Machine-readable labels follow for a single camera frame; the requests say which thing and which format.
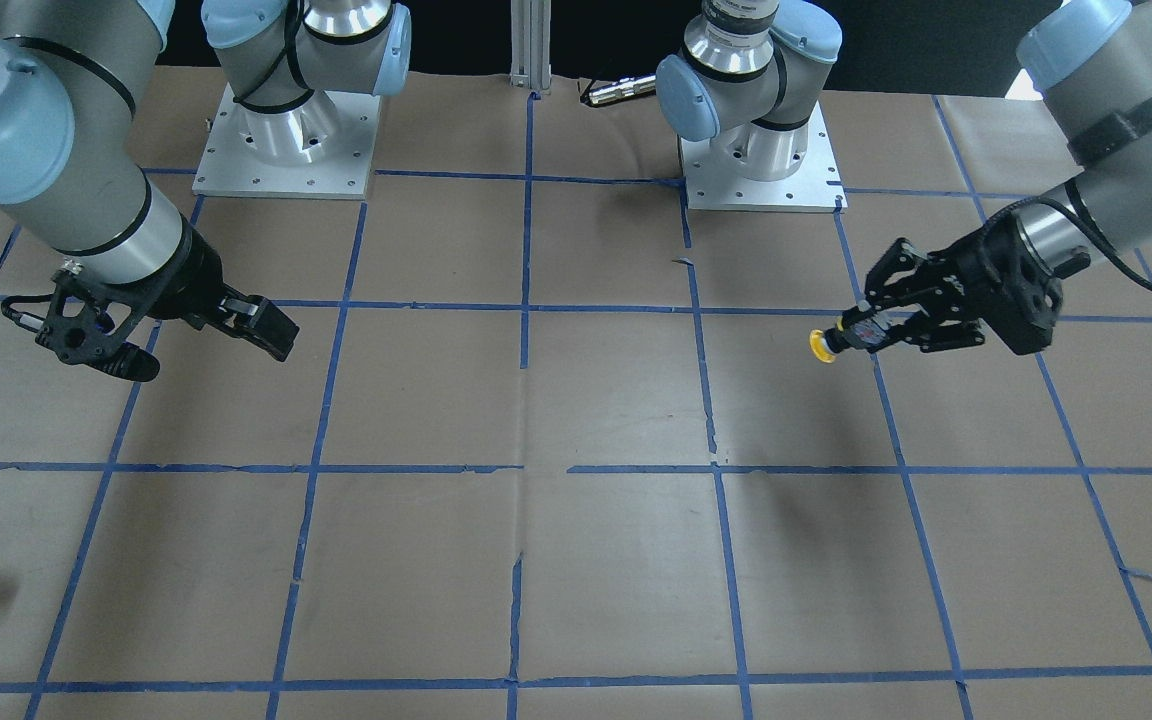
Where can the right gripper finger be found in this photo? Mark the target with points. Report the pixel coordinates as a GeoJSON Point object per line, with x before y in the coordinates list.
{"type": "Point", "coordinates": [258, 320]}

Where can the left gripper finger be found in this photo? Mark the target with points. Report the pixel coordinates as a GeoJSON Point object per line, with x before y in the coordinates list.
{"type": "Point", "coordinates": [907, 278]}
{"type": "Point", "coordinates": [933, 334]}

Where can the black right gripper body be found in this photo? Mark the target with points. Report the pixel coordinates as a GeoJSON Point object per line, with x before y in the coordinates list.
{"type": "Point", "coordinates": [193, 283]}

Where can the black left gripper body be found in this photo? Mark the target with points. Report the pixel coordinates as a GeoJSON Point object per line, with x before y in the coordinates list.
{"type": "Point", "coordinates": [979, 262]}

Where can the yellow push button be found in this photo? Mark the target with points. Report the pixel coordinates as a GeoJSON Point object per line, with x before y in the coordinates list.
{"type": "Point", "coordinates": [863, 327]}

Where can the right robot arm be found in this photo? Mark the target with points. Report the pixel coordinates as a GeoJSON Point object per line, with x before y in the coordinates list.
{"type": "Point", "coordinates": [72, 76]}

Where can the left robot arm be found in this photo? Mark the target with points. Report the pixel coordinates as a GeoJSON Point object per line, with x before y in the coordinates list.
{"type": "Point", "coordinates": [749, 74]}

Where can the metal connector plug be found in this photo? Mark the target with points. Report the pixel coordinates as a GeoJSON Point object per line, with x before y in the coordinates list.
{"type": "Point", "coordinates": [622, 90]}

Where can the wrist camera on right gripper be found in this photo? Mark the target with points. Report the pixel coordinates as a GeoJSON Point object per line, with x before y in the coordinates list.
{"type": "Point", "coordinates": [87, 322]}

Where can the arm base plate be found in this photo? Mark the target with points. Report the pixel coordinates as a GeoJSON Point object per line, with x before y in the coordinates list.
{"type": "Point", "coordinates": [752, 168]}
{"type": "Point", "coordinates": [322, 150]}

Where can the aluminium frame post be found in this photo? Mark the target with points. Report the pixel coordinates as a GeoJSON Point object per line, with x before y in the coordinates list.
{"type": "Point", "coordinates": [530, 23]}

